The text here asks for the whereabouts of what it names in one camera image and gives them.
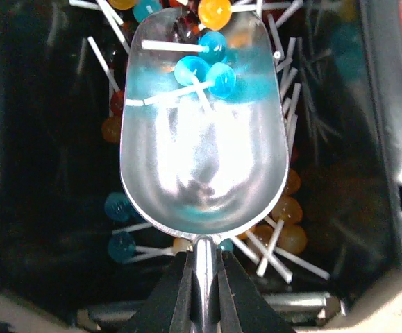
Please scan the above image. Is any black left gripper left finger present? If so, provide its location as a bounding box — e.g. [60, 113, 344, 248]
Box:
[119, 253, 193, 333]

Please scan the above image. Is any silver metal scoop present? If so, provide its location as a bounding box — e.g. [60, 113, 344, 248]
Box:
[119, 8, 289, 332]

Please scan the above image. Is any black candy tray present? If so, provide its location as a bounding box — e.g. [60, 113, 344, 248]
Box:
[0, 1, 402, 332]

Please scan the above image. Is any orange lollipop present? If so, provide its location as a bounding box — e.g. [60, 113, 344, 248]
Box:
[197, 0, 304, 31]

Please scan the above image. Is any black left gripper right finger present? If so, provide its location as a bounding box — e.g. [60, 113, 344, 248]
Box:
[217, 251, 294, 333]

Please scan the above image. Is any blue lollipop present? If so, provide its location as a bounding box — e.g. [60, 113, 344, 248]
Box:
[141, 31, 226, 62]
[174, 55, 212, 113]
[124, 63, 236, 107]

